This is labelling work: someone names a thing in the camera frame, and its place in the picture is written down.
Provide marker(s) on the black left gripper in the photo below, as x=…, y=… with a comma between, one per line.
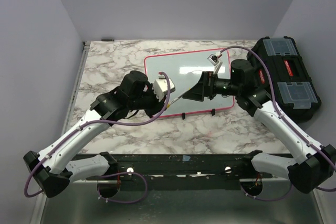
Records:
x=158, y=105

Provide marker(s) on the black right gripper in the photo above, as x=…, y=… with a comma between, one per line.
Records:
x=204, y=87

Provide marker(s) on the white marker pen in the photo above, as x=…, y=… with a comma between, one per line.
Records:
x=174, y=100

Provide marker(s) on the pink framed whiteboard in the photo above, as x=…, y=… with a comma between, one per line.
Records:
x=185, y=69

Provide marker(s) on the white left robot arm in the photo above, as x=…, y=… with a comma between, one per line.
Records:
x=54, y=168

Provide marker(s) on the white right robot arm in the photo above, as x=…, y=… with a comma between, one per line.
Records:
x=311, y=163

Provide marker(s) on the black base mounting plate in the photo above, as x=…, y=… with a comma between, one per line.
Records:
x=190, y=171

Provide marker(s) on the black toolbox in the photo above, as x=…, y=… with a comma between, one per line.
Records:
x=293, y=87

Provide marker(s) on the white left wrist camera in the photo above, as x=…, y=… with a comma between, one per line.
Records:
x=163, y=85

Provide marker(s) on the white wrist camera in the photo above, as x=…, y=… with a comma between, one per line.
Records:
x=163, y=85
x=215, y=60

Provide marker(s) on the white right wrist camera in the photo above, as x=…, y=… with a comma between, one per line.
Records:
x=215, y=60

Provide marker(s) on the aluminium frame rail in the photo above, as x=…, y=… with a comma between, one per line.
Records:
x=73, y=97

